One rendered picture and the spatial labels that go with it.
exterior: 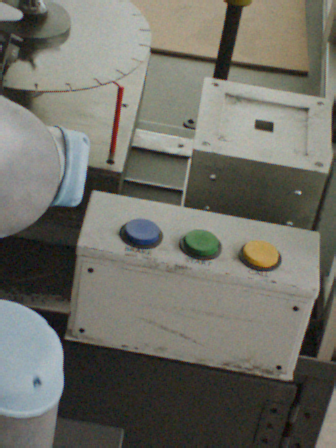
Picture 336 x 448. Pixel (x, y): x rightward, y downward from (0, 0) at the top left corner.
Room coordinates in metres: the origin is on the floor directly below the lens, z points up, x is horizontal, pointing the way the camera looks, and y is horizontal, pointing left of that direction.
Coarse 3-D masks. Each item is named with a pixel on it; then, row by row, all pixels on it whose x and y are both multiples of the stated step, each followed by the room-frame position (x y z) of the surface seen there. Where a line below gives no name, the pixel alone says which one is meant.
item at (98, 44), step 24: (72, 0) 1.47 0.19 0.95; (96, 0) 1.49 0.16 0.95; (120, 0) 1.50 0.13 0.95; (72, 24) 1.41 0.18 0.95; (96, 24) 1.42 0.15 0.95; (120, 24) 1.44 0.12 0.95; (144, 24) 1.45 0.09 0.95; (24, 48) 1.33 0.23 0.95; (48, 48) 1.34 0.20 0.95; (72, 48) 1.35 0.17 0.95; (96, 48) 1.36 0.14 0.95; (120, 48) 1.37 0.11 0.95; (144, 48) 1.39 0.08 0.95; (24, 72) 1.27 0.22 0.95; (48, 72) 1.28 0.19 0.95; (72, 72) 1.29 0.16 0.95; (96, 72) 1.30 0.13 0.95; (120, 72) 1.32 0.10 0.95
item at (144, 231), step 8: (128, 224) 1.06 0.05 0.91; (136, 224) 1.06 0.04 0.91; (144, 224) 1.06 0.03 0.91; (152, 224) 1.07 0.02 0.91; (128, 232) 1.04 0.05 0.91; (136, 232) 1.05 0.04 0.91; (144, 232) 1.05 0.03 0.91; (152, 232) 1.05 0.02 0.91; (136, 240) 1.04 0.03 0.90; (144, 240) 1.04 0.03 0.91; (152, 240) 1.04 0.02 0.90
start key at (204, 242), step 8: (192, 232) 1.07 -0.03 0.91; (200, 232) 1.07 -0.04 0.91; (208, 232) 1.07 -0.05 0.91; (184, 240) 1.05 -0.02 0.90; (192, 240) 1.05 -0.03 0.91; (200, 240) 1.05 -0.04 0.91; (208, 240) 1.06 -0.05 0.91; (216, 240) 1.06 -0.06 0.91; (192, 248) 1.04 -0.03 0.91; (200, 248) 1.04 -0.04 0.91; (208, 248) 1.04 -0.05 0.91; (216, 248) 1.05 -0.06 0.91
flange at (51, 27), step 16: (0, 0) 1.42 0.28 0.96; (16, 0) 1.40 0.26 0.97; (48, 0) 1.44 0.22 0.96; (32, 16) 1.37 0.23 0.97; (48, 16) 1.40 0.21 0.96; (64, 16) 1.41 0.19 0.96; (16, 32) 1.34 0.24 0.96; (32, 32) 1.35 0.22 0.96; (48, 32) 1.36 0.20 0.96; (64, 32) 1.37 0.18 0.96
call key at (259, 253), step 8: (256, 240) 1.08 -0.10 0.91; (248, 248) 1.06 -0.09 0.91; (256, 248) 1.06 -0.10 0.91; (264, 248) 1.06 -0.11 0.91; (272, 248) 1.07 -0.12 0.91; (248, 256) 1.04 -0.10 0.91; (256, 256) 1.05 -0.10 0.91; (264, 256) 1.05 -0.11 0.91; (272, 256) 1.05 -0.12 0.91; (256, 264) 1.04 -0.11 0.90; (264, 264) 1.04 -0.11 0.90; (272, 264) 1.04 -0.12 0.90
